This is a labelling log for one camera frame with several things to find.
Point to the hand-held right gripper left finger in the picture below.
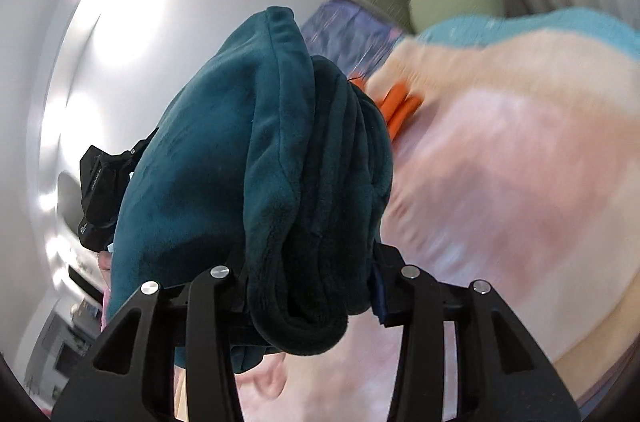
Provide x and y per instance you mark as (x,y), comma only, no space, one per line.
(235,297)

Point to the light blue blanket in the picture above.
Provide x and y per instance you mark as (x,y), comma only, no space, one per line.
(550,30)

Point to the pink fleece blanket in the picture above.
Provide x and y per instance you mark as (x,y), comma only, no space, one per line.
(500,177)

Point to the green headboard cushion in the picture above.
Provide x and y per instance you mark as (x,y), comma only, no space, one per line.
(387,2)

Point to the blue plaid sheet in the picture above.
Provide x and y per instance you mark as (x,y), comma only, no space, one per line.
(345,32)

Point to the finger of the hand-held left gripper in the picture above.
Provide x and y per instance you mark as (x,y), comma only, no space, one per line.
(143,147)

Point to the teal fleece hooded sweater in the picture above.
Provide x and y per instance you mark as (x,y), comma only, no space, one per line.
(200,152)

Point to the person's left forearm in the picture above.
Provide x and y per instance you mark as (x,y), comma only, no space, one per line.
(106,302)

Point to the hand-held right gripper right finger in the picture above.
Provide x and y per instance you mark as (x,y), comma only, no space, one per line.
(380,297)

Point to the orange folded jacket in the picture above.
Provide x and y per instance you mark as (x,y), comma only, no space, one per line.
(397,110)

